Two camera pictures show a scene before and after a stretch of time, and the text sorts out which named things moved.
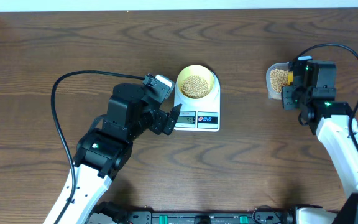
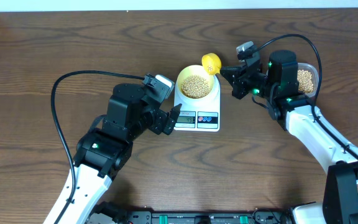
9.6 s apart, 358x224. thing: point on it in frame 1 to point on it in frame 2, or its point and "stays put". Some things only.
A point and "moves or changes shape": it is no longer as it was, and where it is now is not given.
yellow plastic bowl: x=196 y=81 stays put
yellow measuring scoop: x=290 y=76 moves or changes shape
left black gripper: x=161 y=121 stays put
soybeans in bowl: x=194 y=86 stays put
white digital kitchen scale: x=202 y=115 stays put
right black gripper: x=288 y=102 to x=237 y=82
